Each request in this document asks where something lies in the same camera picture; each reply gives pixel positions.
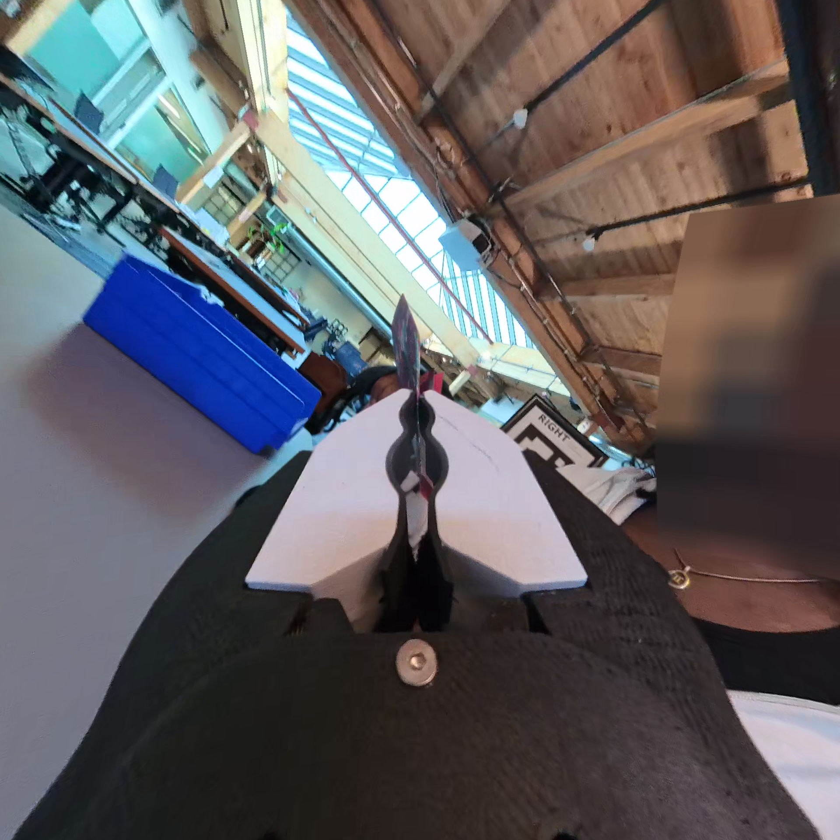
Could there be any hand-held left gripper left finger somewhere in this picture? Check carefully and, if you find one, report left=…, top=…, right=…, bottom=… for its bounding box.
left=245, top=390, right=421, bottom=632

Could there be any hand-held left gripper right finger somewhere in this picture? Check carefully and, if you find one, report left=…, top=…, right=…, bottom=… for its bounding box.
left=420, top=392, right=589, bottom=626

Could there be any black office chair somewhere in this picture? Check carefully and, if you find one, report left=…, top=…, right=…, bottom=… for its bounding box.
left=322, top=366, right=403, bottom=435

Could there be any blue plastic bin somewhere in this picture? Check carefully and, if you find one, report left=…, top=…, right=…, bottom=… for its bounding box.
left=83, top=252, right=322, bottom=455

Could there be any white ceiling box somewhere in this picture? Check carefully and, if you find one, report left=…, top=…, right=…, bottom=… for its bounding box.
left=438, top=217, right=494, bottom=270

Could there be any long wooden office desk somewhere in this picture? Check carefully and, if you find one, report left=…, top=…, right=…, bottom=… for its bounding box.
left=0, top=72, right=311, bottom=357

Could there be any green hanging plant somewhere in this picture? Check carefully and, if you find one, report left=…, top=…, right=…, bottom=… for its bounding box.
left=248, top=222, right=291, bottom=265

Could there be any person's black top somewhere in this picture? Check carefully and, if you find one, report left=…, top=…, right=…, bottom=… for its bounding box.
left=694, top=616, right=840, bottom=707

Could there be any person in black shirt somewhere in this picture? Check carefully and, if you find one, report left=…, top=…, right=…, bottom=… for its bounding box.
left=577, top=461, right=840, bottom=840

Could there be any thin gold necklace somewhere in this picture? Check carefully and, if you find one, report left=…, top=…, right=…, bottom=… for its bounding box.
left=667, top=548, right=829, bottom=592

